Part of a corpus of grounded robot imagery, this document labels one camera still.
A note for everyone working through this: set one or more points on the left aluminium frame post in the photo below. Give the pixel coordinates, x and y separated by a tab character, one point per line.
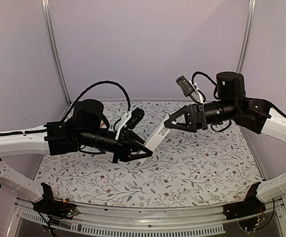
54	50

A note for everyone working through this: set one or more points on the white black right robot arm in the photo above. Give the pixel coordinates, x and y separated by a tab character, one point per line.
257	115

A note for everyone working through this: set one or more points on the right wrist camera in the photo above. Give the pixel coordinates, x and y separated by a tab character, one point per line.
191	90

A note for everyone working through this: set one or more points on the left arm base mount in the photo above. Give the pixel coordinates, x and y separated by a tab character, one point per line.
61	209

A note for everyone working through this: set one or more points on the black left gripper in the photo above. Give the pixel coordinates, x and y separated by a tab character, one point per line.
124	148

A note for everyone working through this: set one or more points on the floral patterned table mat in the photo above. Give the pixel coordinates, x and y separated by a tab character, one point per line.
187	169

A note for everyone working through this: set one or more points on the white remote control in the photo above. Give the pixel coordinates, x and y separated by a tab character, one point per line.
158	135

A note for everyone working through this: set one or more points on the right aluminium frame post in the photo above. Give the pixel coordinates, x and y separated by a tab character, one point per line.
247	35

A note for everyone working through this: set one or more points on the front aluminium rail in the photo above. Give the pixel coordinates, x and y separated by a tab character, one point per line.
108	221

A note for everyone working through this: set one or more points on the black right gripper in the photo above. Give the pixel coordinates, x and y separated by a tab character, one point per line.
198	116

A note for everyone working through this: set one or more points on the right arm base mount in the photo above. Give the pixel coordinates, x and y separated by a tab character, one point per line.
249	206

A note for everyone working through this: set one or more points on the aluminium frame post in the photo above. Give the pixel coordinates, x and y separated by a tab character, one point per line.
247	35
54	50

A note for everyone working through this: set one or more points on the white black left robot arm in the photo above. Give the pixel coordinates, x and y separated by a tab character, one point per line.
88	127

